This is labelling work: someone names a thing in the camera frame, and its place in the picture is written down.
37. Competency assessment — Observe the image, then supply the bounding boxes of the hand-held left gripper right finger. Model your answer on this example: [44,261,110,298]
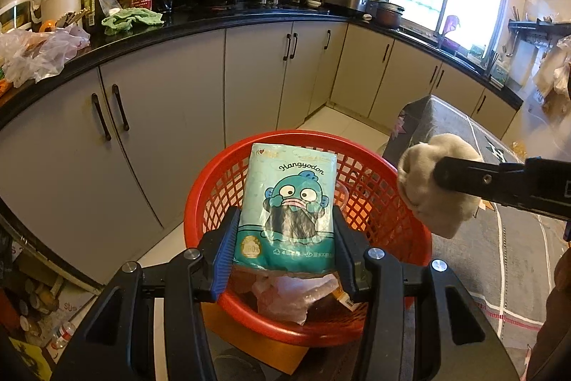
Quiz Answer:
[331,206,519,381]

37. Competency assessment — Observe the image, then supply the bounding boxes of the brown cardboard box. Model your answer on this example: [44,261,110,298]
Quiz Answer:
[9,247,103,346]

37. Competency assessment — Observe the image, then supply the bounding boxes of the yellow printed packet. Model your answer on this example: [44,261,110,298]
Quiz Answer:
[9,336,52,381]

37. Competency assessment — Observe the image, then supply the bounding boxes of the hanging white plastic bags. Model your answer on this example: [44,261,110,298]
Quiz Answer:
[533,35,571,118]

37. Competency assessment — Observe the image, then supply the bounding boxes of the black wall rack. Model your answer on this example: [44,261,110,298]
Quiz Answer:
[509,19,571,49]

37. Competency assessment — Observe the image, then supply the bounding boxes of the green white utensil holder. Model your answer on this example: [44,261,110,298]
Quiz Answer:
[490,50,510,88]

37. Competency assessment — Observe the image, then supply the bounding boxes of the white pink plastic bag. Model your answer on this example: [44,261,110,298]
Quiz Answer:
[252,274,340,326]

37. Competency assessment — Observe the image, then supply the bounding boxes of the pink plastic jug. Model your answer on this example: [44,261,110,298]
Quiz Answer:
[441,15,460,51]

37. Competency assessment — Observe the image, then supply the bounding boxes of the black kitchen countertop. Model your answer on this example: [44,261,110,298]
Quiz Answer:
[0,4,524,132]

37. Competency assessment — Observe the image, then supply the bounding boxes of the beige base cabinets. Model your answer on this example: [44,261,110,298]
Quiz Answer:
[0,17,522,288]

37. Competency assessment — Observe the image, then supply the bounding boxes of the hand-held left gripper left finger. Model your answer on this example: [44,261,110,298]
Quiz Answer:
[52,206,242,381]

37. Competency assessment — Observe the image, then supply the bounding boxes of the white sock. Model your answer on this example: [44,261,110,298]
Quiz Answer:
[397,133,485,239]

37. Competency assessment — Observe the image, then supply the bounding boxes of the stacked white plastic containers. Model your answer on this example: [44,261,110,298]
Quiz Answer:
[0,0,34,34]

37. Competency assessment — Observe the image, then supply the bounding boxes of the green detergent bottle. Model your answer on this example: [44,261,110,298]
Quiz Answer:
[468,44,487,67]

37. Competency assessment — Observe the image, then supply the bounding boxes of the clear plastic bag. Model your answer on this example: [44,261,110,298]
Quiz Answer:
[0,25,92,88]

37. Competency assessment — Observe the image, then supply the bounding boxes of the green tissue pack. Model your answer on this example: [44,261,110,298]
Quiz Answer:
[231,142,337,277]

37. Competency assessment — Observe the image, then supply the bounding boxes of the red plastic basket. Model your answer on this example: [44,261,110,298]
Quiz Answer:
[184,130,433,348]

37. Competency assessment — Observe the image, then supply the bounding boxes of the brown pot with lid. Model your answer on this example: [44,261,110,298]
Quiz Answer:
[377,0,404,29]

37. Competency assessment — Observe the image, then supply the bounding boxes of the person's right forearm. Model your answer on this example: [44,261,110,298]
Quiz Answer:
[526,249,571,381]

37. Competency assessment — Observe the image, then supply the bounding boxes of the orange plastic stool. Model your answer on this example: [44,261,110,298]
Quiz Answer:
[203,305,308,375]

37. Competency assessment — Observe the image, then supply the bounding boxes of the green cloth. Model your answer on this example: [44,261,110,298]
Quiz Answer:
[102,7,165,36]

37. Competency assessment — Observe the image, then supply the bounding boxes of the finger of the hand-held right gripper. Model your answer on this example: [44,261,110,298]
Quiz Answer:
[434,155,529,203]

